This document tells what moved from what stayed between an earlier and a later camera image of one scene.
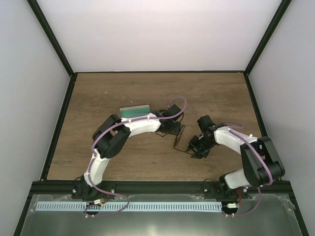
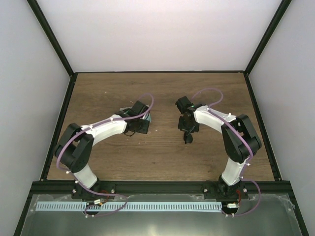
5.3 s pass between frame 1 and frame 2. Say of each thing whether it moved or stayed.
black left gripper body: moved
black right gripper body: moved
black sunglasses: moved
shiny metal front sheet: stayed
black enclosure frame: stayed
